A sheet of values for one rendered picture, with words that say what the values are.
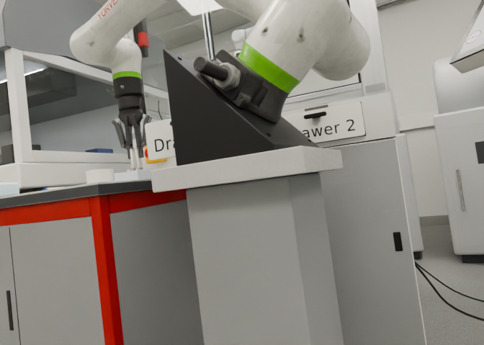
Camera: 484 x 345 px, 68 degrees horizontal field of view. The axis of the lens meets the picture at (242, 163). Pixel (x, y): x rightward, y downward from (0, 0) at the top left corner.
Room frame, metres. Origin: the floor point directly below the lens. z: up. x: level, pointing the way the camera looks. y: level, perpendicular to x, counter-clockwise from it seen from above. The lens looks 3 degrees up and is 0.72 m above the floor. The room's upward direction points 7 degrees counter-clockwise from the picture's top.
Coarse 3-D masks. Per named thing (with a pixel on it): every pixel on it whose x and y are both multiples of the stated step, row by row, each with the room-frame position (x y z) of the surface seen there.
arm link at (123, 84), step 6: (120, 78) 1.13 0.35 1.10; (126, 78) 1.13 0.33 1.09; (132, 78) 1.13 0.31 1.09; (138, 78) 1.15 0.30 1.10; (114, 84) 1.14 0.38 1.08; (120, 84) 1.13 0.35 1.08; (126, 84) 1.13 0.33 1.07; (132, 84) 1.13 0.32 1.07; (138, 84) 1.15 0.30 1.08; (114, 90) 1.15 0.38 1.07; (120, 90) 1.13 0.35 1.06; (126, 90) 1.12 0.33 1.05; (132, 90) 1.13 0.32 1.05; (138, 90) 1.15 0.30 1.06; (120, 96) 1.15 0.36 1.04; (138, 96) 1.17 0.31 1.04
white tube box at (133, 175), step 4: (124, 172) 1.14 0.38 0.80; (128, 172) 1.14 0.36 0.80; (132, 172) 1.14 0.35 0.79; (136, 172) 1.14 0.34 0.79; (140, 172) 1.16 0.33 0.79; (144, 172) 1.19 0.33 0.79; (148, 172) 1.23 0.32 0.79; (116, 176) 1.14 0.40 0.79; (120, 176) 1.14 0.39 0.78; (124, 176) 1.14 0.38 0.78; (128, 176) 1.14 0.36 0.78; (132, 176) 1.14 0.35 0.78; (136, 176) 1.14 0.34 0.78; (140, 176) 1.16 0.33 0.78; (144, 176) 1.19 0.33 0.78; (148, 176) 1.22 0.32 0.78; (116, 180) 1.14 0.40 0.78; (120, 180) 1.14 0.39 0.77; (124, 180) 1.14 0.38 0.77
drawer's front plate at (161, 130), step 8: (160, 120) 1.04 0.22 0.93; (168, 120) 1.03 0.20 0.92; (152, 128) 1.05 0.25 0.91; (160, 128) 1.04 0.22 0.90; (168, 128) 1.03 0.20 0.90; (152, 136) 1.05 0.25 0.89; (160, 136) 1.04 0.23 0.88; (168, 136) 1.04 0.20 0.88; (152, 144) 1.06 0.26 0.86; (160, 144) 1.05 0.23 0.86; (168, 144) 1.04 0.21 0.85; (152, 152) 1.06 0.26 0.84; (160, 152) 1.05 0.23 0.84; (168, 152) 1.04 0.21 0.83
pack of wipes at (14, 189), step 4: (0, 184) 1.00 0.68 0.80; (4, 184) 1.01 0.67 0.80; (8, 184) 1.02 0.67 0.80; (12, 184) 1.04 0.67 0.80; (16, 184) 1.05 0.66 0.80; (0, 188) 1.00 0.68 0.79; (4, 188) 1.01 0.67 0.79; (8, 188) 1.02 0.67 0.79; (12, 188) 1.04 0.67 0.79; (16, 188) 1.05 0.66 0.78; (0, 192) 1.00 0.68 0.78; (4, 192) 1.01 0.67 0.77; (8, 192) 1.02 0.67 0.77; (12, 192) 1.03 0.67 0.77; (16, 192) 1.04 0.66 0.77; (0, 196) 1.00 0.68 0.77
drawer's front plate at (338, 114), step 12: (324, 108) 1.19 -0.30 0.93; (336, 108) 1.17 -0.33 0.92; (348, 108) 1.16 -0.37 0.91; (360, 108) 1.15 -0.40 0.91; (288, 120) 1.23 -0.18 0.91; (300, 120) 1.22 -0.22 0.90; (312, 120) 1.20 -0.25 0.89; (324, 120) 1.19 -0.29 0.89; (336, 120) 1.18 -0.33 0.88; (360, 120) 1.15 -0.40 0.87; (312, 132) 1.21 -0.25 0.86; (324, 132) 1.19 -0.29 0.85; (348, 132) 1.17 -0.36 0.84; (360, 132) 1.15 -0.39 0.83
